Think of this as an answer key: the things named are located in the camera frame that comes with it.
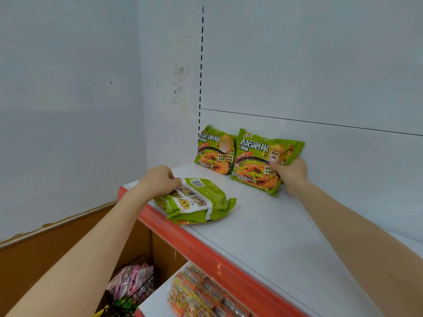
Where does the person's right hand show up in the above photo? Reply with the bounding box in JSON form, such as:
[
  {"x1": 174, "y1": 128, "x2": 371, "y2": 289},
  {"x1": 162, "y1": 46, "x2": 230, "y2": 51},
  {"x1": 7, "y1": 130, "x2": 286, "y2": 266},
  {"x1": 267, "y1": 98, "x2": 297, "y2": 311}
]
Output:
[{"x1": 269, "y1": 157, "x2": 309, "y2": 197}]

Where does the person's left hand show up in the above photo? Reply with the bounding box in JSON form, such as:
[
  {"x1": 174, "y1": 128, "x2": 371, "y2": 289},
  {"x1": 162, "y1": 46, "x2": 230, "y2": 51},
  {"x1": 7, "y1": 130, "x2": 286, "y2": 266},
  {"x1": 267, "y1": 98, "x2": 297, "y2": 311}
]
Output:
[{"x1": 136, "y1": 165, "x2": 182, "y2": 204}]

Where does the green noodle packet bear print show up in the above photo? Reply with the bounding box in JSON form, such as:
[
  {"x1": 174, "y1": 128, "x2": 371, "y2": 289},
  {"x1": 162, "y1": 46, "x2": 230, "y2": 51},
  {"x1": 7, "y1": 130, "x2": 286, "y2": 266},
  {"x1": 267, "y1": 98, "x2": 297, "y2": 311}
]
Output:
[{"x1": 231, "y1": 129, "x2": 305, "y2": 197}]

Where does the green noodle packet barcode side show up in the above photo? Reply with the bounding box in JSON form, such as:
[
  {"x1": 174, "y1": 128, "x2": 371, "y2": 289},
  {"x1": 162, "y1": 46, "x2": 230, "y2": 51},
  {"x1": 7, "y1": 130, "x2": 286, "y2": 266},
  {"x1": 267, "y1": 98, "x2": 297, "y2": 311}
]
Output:
[{"x1": 153, "y1": 177, "x2": 237, "y2": 226}]

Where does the person's left forearm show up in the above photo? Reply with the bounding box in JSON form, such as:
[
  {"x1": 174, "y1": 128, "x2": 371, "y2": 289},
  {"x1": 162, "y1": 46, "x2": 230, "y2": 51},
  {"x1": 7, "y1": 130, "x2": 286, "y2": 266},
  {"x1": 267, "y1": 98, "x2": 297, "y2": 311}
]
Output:
[{"x1": 5, "y1": 186, "x2": 156, "y2": 317}]

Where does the person's right forearm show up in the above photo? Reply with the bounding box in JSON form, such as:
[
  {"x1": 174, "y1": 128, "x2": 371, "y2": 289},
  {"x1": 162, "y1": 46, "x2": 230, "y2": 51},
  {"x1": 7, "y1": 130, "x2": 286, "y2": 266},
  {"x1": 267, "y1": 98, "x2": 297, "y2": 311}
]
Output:
[{"x1": 286, "y1": 180, "x2": 423, "y2": 317}]

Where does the green noodle packet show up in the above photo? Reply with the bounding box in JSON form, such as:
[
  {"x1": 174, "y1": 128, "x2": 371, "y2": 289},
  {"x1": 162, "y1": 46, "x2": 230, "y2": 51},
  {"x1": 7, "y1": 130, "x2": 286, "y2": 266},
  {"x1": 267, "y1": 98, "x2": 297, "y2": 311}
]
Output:
[{"x1": 194, "y1": 125, "x2": 238, "y2": 175}]

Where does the white shelf with red edge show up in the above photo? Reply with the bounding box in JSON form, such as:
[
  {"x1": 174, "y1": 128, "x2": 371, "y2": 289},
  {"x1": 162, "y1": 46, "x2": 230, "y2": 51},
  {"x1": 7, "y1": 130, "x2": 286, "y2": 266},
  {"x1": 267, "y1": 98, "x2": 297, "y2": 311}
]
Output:
[
  {"x1": 118, "y1": 162, "x2": 423, "y2": 317},
  {"x1": 134, "y1": 260, "x2": 192, "y2": 317}
]

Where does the pile of pink packets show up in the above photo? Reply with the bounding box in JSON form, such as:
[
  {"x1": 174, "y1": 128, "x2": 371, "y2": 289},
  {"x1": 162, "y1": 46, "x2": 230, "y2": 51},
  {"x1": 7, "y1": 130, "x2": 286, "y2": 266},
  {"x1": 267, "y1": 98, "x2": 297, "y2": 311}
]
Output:
[{"x1": 106, "y1": 263, "x2": 154, "y2": 302}]

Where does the row of orange packets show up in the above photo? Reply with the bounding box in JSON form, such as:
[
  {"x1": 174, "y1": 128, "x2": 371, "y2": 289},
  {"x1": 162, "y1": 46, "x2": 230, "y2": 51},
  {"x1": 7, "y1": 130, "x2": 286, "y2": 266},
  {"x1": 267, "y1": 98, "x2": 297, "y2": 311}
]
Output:
[{"x1": 167, "y1": 264, "x2": 252, "y2": 317}]

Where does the black slotted shelf upright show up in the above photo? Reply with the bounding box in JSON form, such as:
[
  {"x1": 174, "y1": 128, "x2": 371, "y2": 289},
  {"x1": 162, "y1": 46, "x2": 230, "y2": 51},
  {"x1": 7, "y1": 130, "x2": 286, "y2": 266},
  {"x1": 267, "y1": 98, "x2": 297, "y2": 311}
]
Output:
[{"x1": 198, "y1": 6, "x2": 205, "y2": 130}]

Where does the green snack packet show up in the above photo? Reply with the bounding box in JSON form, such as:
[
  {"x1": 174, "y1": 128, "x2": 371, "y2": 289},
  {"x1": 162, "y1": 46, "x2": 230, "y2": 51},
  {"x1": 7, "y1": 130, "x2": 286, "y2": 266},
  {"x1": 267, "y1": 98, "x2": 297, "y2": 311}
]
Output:
[{"x1": 112, "y1": 298, "x2": 133, "y2": 312}]

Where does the black wire basket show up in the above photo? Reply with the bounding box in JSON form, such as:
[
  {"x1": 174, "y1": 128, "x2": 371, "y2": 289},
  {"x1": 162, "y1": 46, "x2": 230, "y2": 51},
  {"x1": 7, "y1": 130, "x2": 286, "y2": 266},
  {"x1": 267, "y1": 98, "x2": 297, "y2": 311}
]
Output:
[{"x1": 94, "y1": 254, "x2": 156, "y2": 317}]

